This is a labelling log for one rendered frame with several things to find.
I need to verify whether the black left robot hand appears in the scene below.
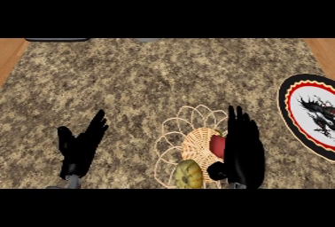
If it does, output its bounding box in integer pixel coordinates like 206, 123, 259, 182
57, 109, 110, 181

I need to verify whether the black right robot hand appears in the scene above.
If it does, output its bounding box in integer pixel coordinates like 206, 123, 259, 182
207, 105, 268, 190

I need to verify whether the red bell pepper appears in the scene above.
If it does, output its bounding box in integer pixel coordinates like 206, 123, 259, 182
209, 134, 228, 160

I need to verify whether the woven wicker placemat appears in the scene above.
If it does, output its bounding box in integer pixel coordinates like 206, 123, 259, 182
154, 104, 232, 190

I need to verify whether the black rimmed decorated plate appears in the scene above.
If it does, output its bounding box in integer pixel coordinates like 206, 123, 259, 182
276, 74, 335, 162

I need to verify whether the yellow green squash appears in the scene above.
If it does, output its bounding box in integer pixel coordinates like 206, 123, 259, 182
175, 159, 204, 190

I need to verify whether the dark grey flat appliance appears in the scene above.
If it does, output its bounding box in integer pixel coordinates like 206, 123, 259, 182
24, 37, 92, 43

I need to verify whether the small grey object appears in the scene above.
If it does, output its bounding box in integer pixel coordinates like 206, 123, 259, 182
133, 37, 163, 43

